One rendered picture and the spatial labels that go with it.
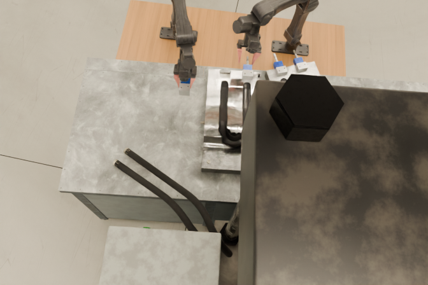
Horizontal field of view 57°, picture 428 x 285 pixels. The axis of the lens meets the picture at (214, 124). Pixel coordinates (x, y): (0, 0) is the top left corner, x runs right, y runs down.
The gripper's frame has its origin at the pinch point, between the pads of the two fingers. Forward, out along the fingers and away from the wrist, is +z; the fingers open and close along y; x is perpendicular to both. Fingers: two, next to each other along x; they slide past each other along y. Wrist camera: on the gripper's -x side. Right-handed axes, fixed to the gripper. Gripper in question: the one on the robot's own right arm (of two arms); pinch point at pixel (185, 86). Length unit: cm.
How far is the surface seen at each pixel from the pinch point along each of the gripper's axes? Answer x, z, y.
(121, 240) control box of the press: -92, -11, -10
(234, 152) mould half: -20.5, 20.6, 24.9
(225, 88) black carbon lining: 6.9, 4.0, 19.3
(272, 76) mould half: 17.3, 1.5, 42.4
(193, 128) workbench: -5.8, 19.9, 5.1
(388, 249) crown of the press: -121, -56, 35
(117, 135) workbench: -11.5, 23.2, -30.1
